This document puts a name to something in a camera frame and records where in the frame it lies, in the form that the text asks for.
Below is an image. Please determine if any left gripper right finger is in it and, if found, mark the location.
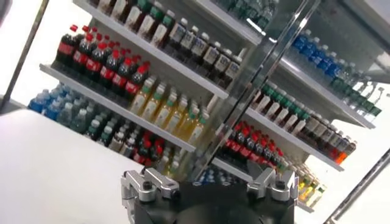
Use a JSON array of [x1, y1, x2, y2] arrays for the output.
[[246, 160, 299, 203]]

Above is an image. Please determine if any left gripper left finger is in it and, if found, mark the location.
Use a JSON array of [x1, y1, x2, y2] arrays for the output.
[[121, 166, 181, 204]]

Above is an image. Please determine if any yellow juice bottle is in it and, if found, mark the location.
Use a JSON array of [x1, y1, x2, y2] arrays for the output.
[[300, 179, 317, 201], [141, 85, 167, 121], [307, 184, 327, 208], [164, 99, 188, 133], [157, 153, 172, 171], [129, 77, 157, 115], [169, 158, 182, 178], [154, 92, 178, 127], [187, 112, 211, 145], [176, 105, 199, 139]]

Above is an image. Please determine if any beige label tea bottle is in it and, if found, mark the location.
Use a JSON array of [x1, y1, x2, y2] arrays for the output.
[[108, 130, 124, 152], [303, 114, 322, 140], [310, 118, 330, 144]]

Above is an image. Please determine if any metal shelf rack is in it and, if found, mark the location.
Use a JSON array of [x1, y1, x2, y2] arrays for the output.
[[194, 0, 390, 214], [27, 0, 321, 183]]

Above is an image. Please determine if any green cap tea bottle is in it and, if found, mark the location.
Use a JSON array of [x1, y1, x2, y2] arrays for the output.
[[124, 0, 147, 31], [137, 5, 163, 39], [270, 95, 289, 123], [261, 90, 281, 118], [97, 125, 114, 147], [111, 0, 127, 19], [151, 12, 176, 46], [85, 118, 102, 141], [292, 111, 311, 137], [278, 99, 296, 128], [286, 105, 304, 133], [253, 85, 274, 113]]

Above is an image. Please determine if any green label water bottle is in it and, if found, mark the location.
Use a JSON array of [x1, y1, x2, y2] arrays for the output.
[[331, 65, 356, 91], [69, 108, 90, 135], [338, 71, 364, 97], [346, 75, 371, 103], [354, 80, 377, 108], [368, 88, 386, 122], [361, 85, 383, 113], [56, 102, 76, 127]]

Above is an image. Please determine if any red drink bottle white label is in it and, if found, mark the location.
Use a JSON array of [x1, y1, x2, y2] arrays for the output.
[[335, 140, 358, 165]]

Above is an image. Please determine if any black pole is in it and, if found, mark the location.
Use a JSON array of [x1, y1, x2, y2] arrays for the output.
[[0, 0, 51, 112], [322, 149, 390, 224]]

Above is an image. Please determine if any blue label water bottle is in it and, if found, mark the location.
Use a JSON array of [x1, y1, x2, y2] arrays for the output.
[[27, 93, 46, 114], [44, 100, 63, 121], [301, 36, 321, 59], [318, 51, 338, 73], [325, 58, 346, 79], [310, 44, 329, 66], [292, 29, 312, 53]]

